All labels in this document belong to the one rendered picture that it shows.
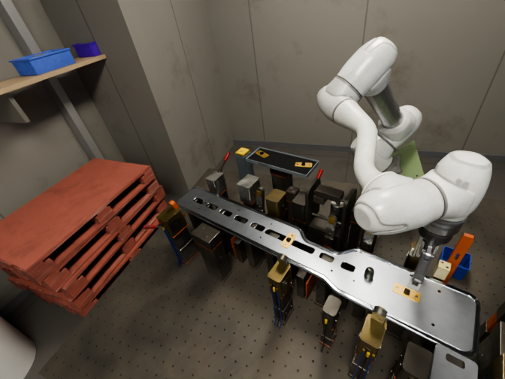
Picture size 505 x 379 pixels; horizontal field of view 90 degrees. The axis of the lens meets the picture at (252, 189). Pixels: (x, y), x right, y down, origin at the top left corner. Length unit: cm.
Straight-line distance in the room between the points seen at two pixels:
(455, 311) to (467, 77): 267
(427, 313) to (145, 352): 113
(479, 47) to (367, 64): 236
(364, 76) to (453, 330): 87
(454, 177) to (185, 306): 122
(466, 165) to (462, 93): 282
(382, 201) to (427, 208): 9
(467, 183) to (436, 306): 53
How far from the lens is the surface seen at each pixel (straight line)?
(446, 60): 334
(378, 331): 95
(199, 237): 122
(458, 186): 69
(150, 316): 149
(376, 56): 108
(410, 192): 63
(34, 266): 204
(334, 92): 106
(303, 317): 131
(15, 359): 261
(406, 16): 320
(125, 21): 257
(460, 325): 110
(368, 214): 60
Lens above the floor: 190
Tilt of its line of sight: 38 degrees down
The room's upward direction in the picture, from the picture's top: 10 degrees counter-clockwise
